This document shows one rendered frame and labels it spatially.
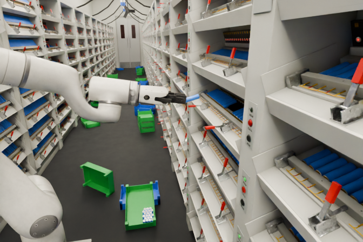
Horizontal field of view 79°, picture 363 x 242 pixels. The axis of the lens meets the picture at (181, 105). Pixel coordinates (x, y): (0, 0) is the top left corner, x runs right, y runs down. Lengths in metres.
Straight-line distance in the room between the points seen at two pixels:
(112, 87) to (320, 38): 0.60
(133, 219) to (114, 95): 1.15
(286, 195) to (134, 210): 1.37
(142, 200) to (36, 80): 1.33
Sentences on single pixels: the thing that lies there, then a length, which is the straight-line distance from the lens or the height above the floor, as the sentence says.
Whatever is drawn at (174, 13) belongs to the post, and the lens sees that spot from 1.87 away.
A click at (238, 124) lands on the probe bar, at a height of 0.95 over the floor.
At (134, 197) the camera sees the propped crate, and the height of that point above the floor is 0.08.
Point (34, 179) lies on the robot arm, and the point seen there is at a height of 0.77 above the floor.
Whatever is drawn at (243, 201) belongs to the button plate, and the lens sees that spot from 0.70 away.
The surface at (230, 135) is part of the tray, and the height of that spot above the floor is 0.91.
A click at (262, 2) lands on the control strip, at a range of 0.55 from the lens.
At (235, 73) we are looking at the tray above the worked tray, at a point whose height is 1.12.
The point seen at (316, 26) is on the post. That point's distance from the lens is 0.58.
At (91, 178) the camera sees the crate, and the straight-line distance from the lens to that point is 2.21.
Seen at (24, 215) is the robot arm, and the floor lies 0.76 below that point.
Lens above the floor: 1.22
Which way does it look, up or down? 17 degrees down
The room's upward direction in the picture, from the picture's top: straight up
